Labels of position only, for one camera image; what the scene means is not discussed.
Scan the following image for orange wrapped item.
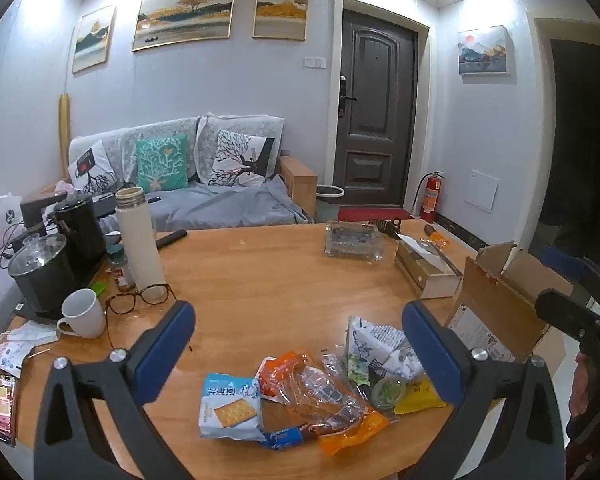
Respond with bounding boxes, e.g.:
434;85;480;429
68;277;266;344
424;225;451;247

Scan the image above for blue cracker packet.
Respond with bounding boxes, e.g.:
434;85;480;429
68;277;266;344
198;373;265;442

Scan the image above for yellow cracker packet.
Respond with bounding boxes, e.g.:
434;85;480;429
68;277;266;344
394;379;448;415

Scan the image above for crumpled white tissue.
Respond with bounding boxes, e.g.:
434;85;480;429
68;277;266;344
0;320;61;348

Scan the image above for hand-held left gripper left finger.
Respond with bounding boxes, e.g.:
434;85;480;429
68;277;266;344
34;300;197;480

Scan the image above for white tree pillow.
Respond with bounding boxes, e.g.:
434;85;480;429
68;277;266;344
207;130;276;188

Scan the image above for white pillow black print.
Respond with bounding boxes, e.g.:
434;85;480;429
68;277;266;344
67;140;118;196

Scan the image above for grey sofa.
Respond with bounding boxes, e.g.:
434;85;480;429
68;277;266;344
67;112;316;233

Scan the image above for white wall panel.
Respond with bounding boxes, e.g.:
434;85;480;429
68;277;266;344
464;169;498;212

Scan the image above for red fire extinguisher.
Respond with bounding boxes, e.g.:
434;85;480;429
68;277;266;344
412;171;446;223

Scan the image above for white plastic bag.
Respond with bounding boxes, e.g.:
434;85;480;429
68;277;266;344
0;192;28;251

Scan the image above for clear orange snack packet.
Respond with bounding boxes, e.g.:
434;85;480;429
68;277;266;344
285;365;390;457

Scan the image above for black electric kettle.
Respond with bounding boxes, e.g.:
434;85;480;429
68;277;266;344
12;255;106;323
52;192;106;276

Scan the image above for white thermos bottle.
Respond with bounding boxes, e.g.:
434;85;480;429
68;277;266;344
115;186;166;293

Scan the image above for grey trash bin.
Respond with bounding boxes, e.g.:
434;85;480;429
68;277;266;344
315;185;344;223

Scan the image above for dark grey door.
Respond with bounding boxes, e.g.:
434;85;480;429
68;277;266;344
332;9;417;208

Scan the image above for white mug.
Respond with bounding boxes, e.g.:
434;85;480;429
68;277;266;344
56;288;107;339

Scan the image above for small spice jar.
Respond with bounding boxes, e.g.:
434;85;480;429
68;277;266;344
106;243;137;292

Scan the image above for small lake painting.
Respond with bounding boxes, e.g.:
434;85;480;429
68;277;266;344
72;5;117;74

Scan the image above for clear silver packet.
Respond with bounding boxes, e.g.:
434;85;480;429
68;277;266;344
322;352;351;376

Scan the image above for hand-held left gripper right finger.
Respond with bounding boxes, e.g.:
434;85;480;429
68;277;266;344
401;301;567;480

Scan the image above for teal tree pillow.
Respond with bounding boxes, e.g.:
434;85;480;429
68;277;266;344
135;135;189;192

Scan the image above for mountain canvas picture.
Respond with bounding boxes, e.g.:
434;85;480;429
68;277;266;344
457;25;511;76

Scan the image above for glass ashtray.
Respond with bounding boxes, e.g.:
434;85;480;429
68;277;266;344
325;220;383;261

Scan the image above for wooden tissue box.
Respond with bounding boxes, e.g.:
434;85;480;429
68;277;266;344
394;234;463;299

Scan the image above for white blue crumpled packet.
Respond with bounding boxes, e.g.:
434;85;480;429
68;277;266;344
346;316;426;386

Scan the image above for green jelly cup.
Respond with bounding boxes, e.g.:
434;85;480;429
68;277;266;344
371;377;407;411

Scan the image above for small blue cookie packet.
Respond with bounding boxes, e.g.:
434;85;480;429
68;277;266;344
260;426;311;451

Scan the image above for black remote control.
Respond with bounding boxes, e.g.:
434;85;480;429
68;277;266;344
155;229;188;250

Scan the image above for door lock handle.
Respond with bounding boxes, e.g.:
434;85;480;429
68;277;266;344
338;75;357;118

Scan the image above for rolled yellow mat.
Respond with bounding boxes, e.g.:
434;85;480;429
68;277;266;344
57;94;71;181

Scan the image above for yellow tree painting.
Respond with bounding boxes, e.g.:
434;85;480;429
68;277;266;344
252;0;309;41

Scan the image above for smartphone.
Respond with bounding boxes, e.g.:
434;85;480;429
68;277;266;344
0;374;20;448

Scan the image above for black spring hand grip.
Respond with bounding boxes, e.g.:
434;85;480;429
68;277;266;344
365;217;403;241

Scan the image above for black water dispenser spout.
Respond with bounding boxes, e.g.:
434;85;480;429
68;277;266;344
20;191;68;238

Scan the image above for crumpled white wrapper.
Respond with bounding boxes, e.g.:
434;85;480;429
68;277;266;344
0;341;28;372

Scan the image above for brown eyeglasses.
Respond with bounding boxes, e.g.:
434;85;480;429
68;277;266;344
104;282;178;351

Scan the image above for person's right hand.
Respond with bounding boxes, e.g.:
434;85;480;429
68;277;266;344
569;352;600;418

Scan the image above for cardboard box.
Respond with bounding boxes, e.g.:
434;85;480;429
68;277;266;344
442;241;576;376

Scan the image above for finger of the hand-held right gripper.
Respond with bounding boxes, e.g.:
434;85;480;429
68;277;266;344
534;287;600;342
542;246;600;307

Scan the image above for steel pot glass lid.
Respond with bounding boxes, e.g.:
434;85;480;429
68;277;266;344
7;233;76;306

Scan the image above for red doormat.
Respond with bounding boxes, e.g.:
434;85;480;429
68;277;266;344
337;207;413;222

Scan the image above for large landscape painting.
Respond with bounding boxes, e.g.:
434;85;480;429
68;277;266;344
131;0;237;52

